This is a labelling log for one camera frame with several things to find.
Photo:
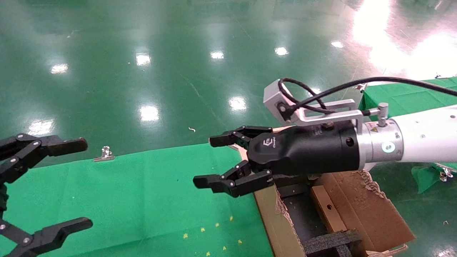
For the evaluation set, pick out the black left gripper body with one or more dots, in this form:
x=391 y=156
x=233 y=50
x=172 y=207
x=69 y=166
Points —
x=2 y=198

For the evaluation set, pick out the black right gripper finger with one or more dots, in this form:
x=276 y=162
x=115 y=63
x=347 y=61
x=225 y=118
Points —
x=232 y=184
x=223 y=139

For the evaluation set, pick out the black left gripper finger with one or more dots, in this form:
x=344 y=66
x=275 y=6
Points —
x=71 y=226
x=64 y=146

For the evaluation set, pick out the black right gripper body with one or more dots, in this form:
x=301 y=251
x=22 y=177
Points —
x=307 y=150

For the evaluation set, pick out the slim cardboard box with hole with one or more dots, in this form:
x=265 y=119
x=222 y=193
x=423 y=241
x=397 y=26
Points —
x=334 y=221

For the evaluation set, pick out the large open cardboard carton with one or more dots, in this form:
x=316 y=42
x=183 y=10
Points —
x=375 y=214

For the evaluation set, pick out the flat black foam liner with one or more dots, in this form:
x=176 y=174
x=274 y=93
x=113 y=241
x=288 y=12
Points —
x=303 y=217

